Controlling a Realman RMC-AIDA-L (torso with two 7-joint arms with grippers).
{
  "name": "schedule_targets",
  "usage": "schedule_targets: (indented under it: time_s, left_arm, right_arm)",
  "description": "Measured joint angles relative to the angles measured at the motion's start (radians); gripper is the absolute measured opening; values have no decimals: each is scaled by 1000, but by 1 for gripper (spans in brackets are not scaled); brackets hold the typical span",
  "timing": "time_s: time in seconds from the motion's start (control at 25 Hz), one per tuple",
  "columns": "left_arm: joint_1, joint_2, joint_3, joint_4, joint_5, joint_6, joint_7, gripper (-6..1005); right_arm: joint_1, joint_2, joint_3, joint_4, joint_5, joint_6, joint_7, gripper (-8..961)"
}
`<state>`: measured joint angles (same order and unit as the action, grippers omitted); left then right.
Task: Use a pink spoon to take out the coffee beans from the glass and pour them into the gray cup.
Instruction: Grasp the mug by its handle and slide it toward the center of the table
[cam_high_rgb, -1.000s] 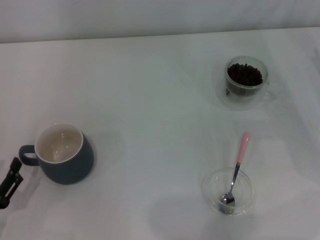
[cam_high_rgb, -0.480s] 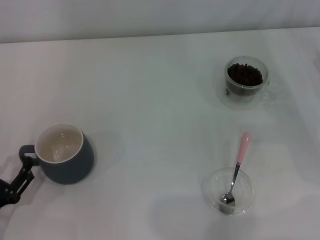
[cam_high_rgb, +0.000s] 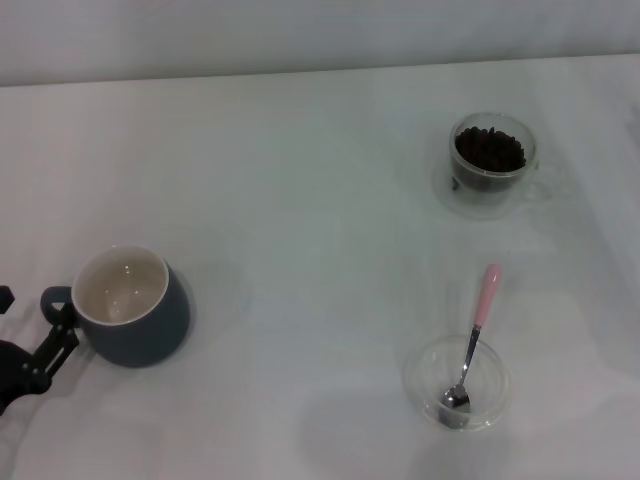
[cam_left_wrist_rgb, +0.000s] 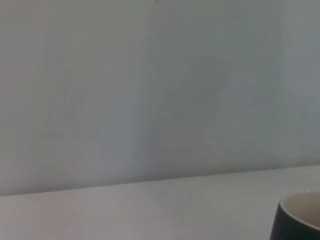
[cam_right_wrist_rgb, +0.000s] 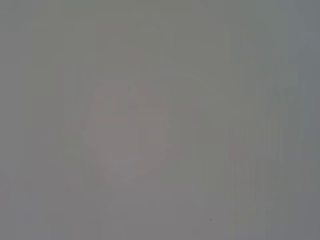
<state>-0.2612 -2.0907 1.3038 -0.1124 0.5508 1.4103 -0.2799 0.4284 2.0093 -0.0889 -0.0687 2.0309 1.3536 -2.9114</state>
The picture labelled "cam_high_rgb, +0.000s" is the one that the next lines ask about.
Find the pile of coffee beans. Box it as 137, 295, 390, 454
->
453, 125, 527, 191

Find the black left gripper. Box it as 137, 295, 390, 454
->
0, 285, 80, 417

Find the pink handled metal spoon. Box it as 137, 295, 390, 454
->
438, 263, 502, 414

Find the clear glass cup with handle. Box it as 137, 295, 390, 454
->
448, 112, 564, 204

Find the clear glass bowl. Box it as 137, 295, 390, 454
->
403, 333, 512, 434

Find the dark mug with white interior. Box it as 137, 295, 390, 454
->
39, 244, 191, 369

